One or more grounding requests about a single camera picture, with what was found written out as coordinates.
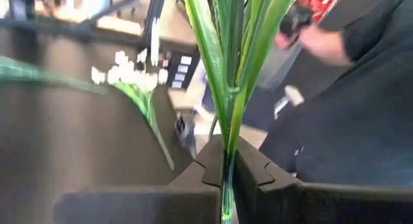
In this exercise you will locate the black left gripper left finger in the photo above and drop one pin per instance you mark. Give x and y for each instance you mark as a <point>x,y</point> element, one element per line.
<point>145,204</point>

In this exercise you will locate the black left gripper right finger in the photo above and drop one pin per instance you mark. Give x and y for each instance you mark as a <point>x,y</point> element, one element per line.
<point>322,206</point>

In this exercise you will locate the red black toolbox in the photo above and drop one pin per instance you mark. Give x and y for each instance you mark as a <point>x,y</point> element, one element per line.
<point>317,3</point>

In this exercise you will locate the black table frame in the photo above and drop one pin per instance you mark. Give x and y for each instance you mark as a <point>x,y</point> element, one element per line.
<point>48,26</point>

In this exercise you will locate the black box white labels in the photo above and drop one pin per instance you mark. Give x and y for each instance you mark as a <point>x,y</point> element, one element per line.
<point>182,70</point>

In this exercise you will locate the person's hand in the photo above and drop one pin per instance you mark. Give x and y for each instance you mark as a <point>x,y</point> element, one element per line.
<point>284,41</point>

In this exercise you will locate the black handheld device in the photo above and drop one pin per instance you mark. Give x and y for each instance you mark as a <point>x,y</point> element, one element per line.
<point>295,19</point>

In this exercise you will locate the person's forearm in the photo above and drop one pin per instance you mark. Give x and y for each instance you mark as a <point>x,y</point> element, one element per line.
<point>326,46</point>

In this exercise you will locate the person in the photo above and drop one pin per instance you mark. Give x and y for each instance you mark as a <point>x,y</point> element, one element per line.
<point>355,120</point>

